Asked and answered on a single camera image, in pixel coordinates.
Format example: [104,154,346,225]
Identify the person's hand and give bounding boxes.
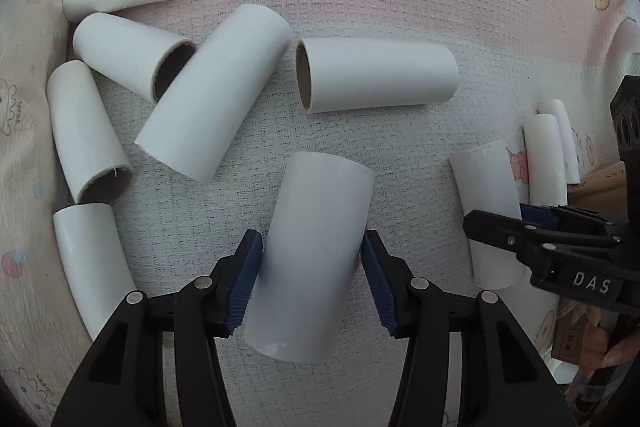
[578,323,640,377]

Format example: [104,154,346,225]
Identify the brown cardboard box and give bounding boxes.
[546,160,629,383]

